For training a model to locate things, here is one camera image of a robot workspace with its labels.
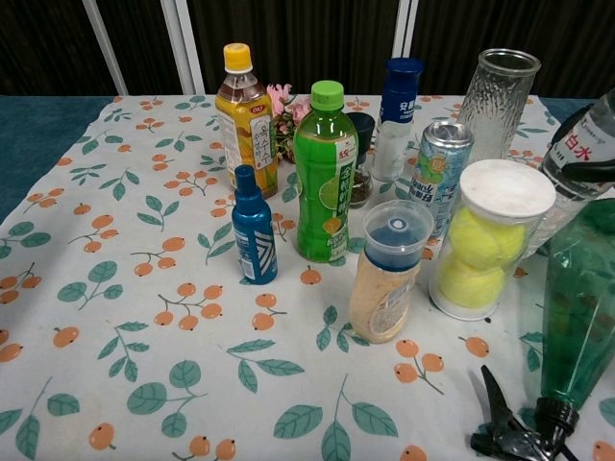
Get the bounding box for white frame post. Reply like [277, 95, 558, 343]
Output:
[81, 0, 129, 95]
[160, 0, 207, 95]
[390, 0, 420, 63]

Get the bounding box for light blue drink can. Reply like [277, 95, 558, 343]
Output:
[410, 120, 476, 241]

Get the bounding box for textured clear glass vase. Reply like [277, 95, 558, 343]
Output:
[455, 47, 543, 167]

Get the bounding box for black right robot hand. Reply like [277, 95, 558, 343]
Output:
[550, 109, 615, 178]

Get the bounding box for blue spray bottle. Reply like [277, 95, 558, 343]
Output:
[231, 164, 279, 285]

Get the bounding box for yellow tennis ball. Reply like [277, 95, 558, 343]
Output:
[439, 254, 505, 308]
[449, 206, 526, 268]

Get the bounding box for white bottle with blue cap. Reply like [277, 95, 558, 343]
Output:
[372, 57, 425, 182]

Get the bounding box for seasoning bottle with clear cap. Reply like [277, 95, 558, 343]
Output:
[348, 200, 435, 346]

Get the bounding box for green tea bottle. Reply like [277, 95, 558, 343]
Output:
[292, 80, 359, 264]

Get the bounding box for black capped glass spice jar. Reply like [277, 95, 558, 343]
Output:
[346, 112, 377, 208]

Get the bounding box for green bottle with black sprayer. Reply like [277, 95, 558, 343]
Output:
[469, 196, 615, 461]

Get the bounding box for clear tube with white lid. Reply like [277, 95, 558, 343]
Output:
[428, 159, 557, 322]

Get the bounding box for yellow capped tea bottle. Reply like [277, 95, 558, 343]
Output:
[214, 42, 280, 201]

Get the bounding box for white fruit print tablecloth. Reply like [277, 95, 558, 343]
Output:
[0, 93, 615, 461]

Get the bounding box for clear water bottle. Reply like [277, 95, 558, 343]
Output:
[526, 87, 615, 260]

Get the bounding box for pink artificial flowers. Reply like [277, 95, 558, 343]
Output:
[266, 83, 313, 164]

